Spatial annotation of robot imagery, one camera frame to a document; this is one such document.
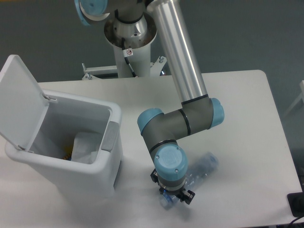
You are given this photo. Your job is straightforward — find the black cable on pedestal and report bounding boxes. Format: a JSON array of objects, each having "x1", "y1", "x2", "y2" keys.
[{"x1": 121, "y1": 37, "x2": 138, "y2": 78}]

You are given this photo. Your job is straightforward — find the white trash can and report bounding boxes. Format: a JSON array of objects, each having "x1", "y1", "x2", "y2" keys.
[{"x1": 0, "y1": 90, "x2": 123, "y2": 204}]

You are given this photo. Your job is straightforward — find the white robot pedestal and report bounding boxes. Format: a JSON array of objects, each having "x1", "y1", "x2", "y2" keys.
[{"x1": 104, "y1": 13, "x2": 157, "y2": 78}]

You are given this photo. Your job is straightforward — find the clear plastic water bottle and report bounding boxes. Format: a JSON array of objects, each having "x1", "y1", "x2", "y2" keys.
[{"x1": 159, "y1": 152, "x2": 219, "y2": 209}]

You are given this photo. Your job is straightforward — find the colourful trash in can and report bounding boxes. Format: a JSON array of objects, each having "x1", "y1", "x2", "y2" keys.
[{"x1": 62, "y1": 148, "x2": 72, "y2": 161}]

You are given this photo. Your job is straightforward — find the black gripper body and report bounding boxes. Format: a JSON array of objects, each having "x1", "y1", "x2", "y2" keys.
[{"x1": 159, "y1": 187, "x2": 186, "y2": 197}]

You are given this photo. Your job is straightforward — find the clear plastic wrapper bag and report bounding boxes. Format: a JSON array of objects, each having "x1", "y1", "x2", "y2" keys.
[{"x1": 71, "y1": 132, "x2": 103, "y2": 164}]

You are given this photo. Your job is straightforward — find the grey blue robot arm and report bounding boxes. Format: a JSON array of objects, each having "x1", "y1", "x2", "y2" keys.
[{"x1": 74, "y1": 0, "x2": 225, "y2": 208}]

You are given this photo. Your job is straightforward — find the white trash can lid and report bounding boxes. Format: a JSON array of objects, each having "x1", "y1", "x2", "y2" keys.
[{"x1": 0, "y1": 55, "x2": 57, "y2": 151}]

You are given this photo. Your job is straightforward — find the black device at edge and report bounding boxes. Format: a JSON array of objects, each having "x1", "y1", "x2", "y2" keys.
[{"x1": 287, "y1": 192, "x2": 304, "y2": 217}]

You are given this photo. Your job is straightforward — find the white furniture leg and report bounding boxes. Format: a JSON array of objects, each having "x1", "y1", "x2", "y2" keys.
[{"x1": 284, "y1": 80, "x2": 304, "y2": 116}]

